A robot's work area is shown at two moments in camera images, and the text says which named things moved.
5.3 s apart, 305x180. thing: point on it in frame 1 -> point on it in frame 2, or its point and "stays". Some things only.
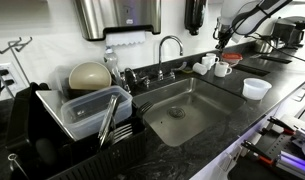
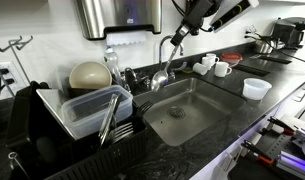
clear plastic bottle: [111, 61] stays
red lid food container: [232, 58] stays
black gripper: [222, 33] -> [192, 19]
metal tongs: [108, 121] stays
